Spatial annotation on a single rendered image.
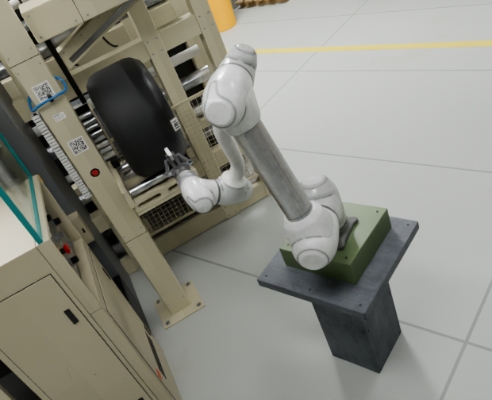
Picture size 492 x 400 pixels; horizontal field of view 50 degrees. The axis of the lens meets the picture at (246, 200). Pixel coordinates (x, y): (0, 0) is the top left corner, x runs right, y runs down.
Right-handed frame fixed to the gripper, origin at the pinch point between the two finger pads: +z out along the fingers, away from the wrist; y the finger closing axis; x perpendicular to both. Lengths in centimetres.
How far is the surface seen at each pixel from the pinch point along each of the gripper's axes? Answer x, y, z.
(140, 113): -15.1, 2.3, 15.8
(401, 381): 99, -40, -97
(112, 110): -20.0, 12.1, 20.5
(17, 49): -54, 34, 38
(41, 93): -35, 35, 36
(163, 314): 114, 44, 19
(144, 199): 28.7, 19.2, 16.7
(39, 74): -42, 31, 37
